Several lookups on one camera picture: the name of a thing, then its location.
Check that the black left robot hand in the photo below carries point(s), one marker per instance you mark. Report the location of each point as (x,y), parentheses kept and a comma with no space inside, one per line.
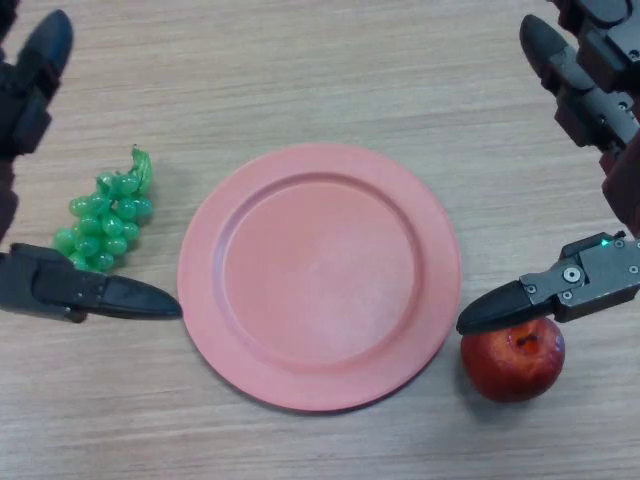
(55,292)

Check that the green grapes bunch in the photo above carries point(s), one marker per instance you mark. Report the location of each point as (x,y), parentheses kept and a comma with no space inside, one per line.
(107,225)

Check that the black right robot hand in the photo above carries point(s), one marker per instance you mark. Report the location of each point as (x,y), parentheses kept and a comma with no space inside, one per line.
(595,280)

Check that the pink round plate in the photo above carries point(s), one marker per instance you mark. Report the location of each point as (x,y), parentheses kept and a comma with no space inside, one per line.
(320,280)

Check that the red apple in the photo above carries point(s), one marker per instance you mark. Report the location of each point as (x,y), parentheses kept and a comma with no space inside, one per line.
(510,370)

